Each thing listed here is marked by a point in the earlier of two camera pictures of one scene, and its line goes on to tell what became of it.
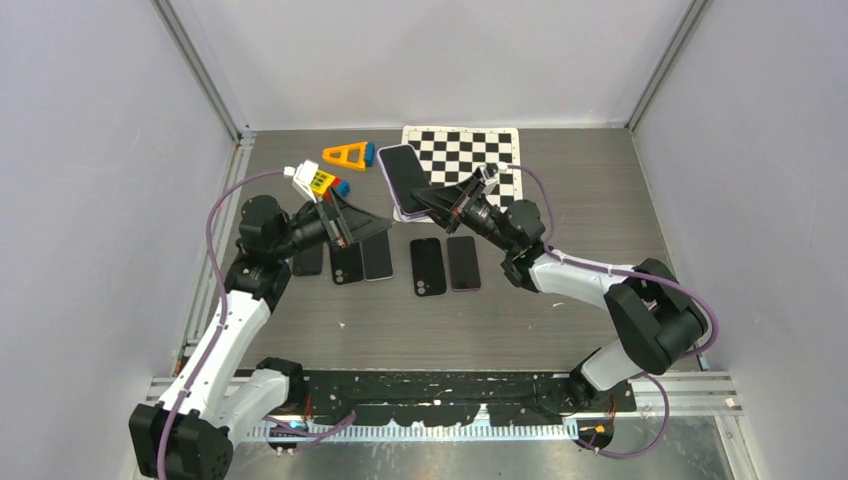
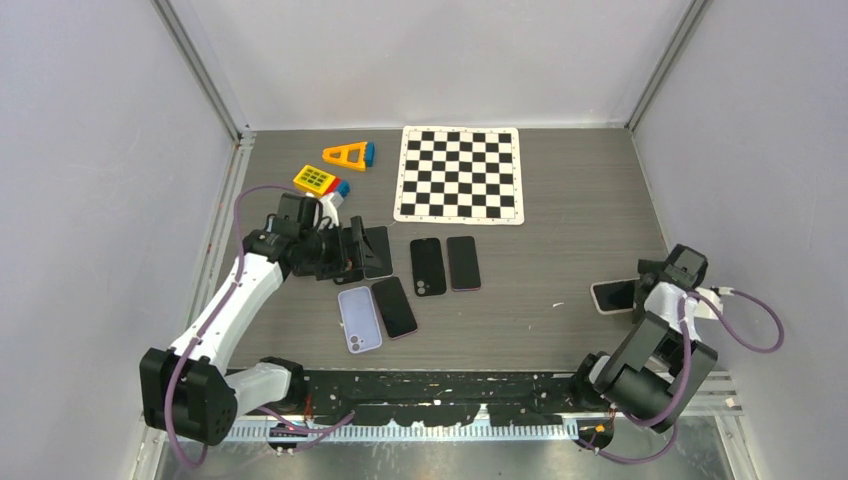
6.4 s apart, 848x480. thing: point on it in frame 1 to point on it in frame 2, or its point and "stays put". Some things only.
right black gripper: [453, 203] to [645, 267]
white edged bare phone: [377, 260] stays put
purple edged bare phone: [463, 263] stays put
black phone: [427, 266] stays put
